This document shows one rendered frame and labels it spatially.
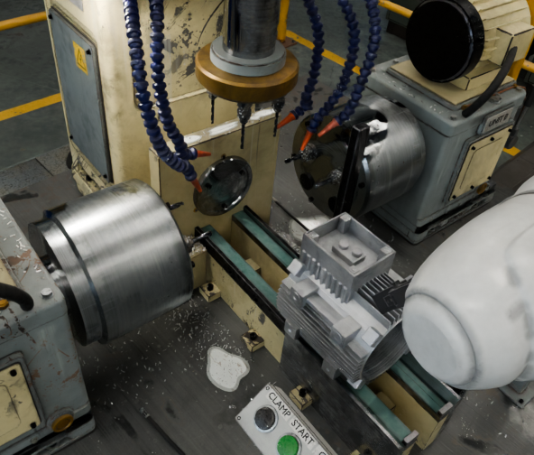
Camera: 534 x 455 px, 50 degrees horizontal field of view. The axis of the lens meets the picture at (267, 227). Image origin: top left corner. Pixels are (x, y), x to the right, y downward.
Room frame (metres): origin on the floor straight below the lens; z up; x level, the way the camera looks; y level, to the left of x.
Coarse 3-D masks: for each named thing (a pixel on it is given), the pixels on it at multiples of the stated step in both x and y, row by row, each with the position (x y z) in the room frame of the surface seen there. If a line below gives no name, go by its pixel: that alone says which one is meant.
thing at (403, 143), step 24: (360, 120) 1.05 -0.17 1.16; (384, 120) 1.07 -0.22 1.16; (408, 120) 1.09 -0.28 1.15; (312, 144) 1.07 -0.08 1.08; (336, 144) 1.02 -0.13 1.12; (384, 144) 1.02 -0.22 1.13; (408, 144) 1.05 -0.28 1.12; (312, 168) 1.06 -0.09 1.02; (336, 168) 0.99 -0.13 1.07; (384, 168) 0.98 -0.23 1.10; (408, 168) 1.03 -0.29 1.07; (312, 192) 1.05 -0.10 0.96; (336, 192) 1.00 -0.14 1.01; (360, 192) 0.96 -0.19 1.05; (384, 192) 0.98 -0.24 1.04
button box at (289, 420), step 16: (256, 400) 0.43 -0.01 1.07; (272, 400) 0.43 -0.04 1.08; (288, 400) 0.44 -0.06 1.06; (240, 416) 0.41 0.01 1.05; (288, 416) 0.40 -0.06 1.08; (304, 416) 0.42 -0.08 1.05; (256, 432) 0.39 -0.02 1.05; (272, 432) 0.39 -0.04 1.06; (288, 432) 0.38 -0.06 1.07; (304, 432) 0.38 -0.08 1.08; (272, 448) 0.37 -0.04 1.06; (304, 448) 0.37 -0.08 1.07; (320, 448) 0.36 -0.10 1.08
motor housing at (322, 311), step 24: (288, 288) 0.66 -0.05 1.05; (360, 288) 0.63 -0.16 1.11; (384, 288) 0.64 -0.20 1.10; (288, 312) 0.65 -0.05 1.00; (312, 312) 0.62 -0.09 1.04; (336, 312) 0.61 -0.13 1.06; (360, 312) 0.60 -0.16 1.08; (312, 336) 0.60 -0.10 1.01; (360, 336) 0.57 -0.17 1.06; (384, 336) 0.56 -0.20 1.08; (336, 360) 0.56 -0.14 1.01; (360, 360) 0.53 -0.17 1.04; (384, 360) 0.61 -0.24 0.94
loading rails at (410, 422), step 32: (256, 224) 0.96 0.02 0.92; (224, 256) 0.84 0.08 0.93; (256, 256) 0.91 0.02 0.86; (288, 256) 0.87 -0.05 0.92; (224, 288) 0.83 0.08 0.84; (256, 288) 0.76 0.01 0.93; (256, 320) 0.74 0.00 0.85; (288, 352) 0.65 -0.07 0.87; (320, 384) 0.59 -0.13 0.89; (384, 384) 0.61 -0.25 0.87; (416, 384) 0.59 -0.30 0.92; (352, 416) 0.53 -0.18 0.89; (384, 416) 0.52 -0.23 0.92; (416, 416) 0.55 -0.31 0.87; (448, 416) 0.55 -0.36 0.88; (352, 448) 0.51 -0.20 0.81; (384, 448) 0.47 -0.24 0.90
